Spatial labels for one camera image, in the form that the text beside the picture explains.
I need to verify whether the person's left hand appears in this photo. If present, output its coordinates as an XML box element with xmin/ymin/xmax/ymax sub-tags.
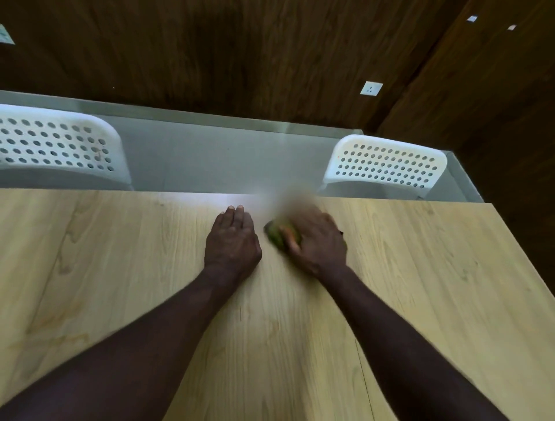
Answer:
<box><xmin>204</xmin><ymin>206</ymin><xmax>263</xmax><ymax>288</ymax></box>

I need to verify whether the person's right hand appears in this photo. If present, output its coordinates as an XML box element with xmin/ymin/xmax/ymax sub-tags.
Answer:
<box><xmin>281</xmin><ymin>207</ymin><xmax>349</xmax><ymax>281</ymax></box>

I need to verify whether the green yellow scrubbing sponge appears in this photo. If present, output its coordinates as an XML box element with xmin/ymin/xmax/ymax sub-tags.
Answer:
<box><xmin>264</xmin><ymin>218</ymin><xmax>303</xmax><ymax>254</ymax></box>

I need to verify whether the person's right forearm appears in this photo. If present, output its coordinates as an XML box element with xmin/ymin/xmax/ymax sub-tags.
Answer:
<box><xmin>320</xmin><ymin>265</ymin><xmax>508</xmax><ymax>421</ymax></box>

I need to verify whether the person's left forearm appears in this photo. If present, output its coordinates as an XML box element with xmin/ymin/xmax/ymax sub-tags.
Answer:
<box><xmin>0</xmin><ymin>264</ymin><xmax>256</xmax><ymax>421</ymax></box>

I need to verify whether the white perforated plastic chair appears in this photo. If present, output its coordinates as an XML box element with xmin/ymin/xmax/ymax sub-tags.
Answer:
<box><xmin>0</xmin><ymin>104</ymin><xmax>135</xmax><ymax>191</ymax></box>
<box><xmin>319</xmin><ymin>134</ymin><xmax>448</xmax><ymax>201</ymax></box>

